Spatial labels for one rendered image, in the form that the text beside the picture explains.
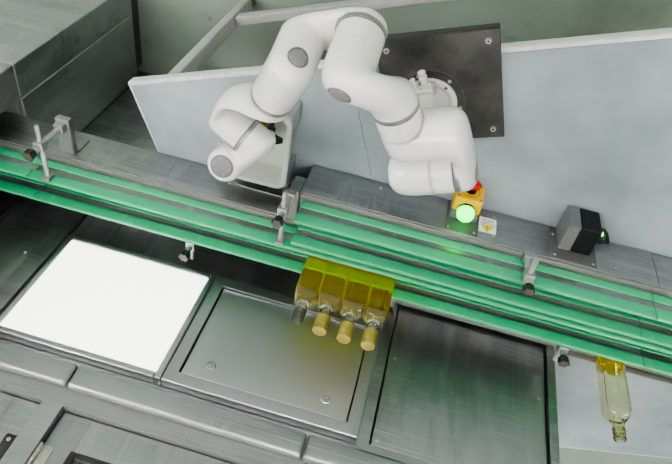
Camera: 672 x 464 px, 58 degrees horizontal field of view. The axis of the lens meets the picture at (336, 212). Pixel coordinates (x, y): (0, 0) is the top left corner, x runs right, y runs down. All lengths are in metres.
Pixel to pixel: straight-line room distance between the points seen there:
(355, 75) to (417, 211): 0.66
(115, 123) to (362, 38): 1.44
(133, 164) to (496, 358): 1.11
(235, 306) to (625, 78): 1.06
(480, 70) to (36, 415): 1.22
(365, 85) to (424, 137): 0.18
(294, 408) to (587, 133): 0.91
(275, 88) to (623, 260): 1.00
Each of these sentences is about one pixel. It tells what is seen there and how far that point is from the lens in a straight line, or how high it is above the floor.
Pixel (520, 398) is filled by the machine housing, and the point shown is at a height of 1.07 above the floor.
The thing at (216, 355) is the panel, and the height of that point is 1.22.
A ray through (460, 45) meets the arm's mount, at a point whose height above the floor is 0.78.
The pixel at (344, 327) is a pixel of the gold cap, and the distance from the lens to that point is 1.42.
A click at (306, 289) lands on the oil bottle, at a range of 1.46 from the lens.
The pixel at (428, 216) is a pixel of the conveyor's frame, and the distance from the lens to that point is 1.53.
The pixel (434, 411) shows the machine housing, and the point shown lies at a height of 1.17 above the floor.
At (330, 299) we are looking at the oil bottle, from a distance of 1.45.
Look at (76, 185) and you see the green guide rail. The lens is 1.73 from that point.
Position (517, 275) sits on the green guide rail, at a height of 0.95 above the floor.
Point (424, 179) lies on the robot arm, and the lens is 1.16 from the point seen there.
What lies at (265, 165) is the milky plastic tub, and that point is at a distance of 1.63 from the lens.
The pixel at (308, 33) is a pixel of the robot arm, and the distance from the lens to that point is 1.06.
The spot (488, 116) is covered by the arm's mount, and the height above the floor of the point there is 0.77.
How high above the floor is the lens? 2.02
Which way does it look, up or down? 49 degrees down
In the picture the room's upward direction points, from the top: 159 degrees counter-clockwise
